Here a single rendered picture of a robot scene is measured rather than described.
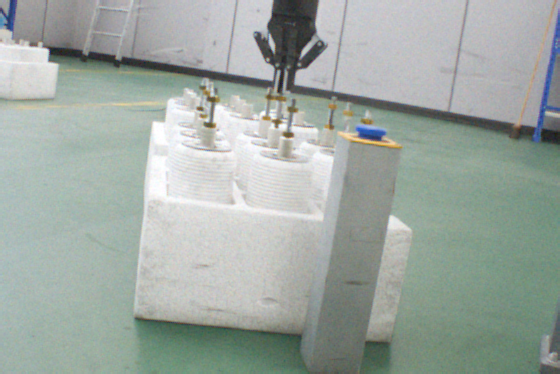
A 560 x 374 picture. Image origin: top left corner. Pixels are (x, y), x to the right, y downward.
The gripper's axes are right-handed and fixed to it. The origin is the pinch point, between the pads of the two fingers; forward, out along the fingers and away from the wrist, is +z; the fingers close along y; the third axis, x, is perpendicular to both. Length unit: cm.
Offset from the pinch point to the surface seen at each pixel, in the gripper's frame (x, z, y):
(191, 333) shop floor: 25.1, 36.0, -2.2
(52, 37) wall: -571, 11, 516
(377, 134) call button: 22.6, 3.7, -22.7
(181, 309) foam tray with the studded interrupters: 23.2, 33.8, 0.9
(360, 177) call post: 24.7, 9.2, -22.0
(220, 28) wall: -620, -25, 327
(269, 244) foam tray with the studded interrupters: 17.5, 22.5, -8.7
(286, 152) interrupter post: 11.1, 9.9, -6.6
